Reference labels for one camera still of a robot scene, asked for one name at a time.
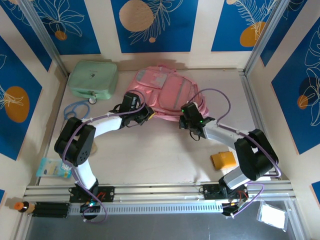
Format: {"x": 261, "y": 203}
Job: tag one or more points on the light blue tissue pack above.
{"x": 50, "y": 167}

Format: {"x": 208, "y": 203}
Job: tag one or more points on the aluminium side rail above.
{"x": 247, "y": 85}

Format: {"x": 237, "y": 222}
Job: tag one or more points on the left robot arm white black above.
{"x": 110, "y": 125}

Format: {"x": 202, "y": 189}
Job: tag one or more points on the orange box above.
{"x": 225, "y": 160}

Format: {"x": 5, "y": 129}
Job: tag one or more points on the small bottle orange cap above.
{"x": 25, "y": 207}

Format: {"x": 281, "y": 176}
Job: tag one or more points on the aluminium frame post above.
{"x": 46, "y": 37}
{"x": 264, "y": 37}

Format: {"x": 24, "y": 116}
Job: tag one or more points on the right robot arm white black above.
{"x": 220, "y": 132}

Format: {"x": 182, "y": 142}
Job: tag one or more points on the pink student backpack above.
{"x": 170, "y": 95}

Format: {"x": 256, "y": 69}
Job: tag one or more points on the blue stethoscope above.
{"x": 92, "y": 100}

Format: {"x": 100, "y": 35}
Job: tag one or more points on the mint green zip pouch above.
{"x": 92, "y": 77}

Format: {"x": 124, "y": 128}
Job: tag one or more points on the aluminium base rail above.
{"x": 160, "y": 190}

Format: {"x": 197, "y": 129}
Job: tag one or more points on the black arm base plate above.
{"x": 107, "y": 193}
{"x": 210, "y": 192}

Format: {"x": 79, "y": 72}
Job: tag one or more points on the clear plastic bag white contents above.
{"x": 272, "y": 216}

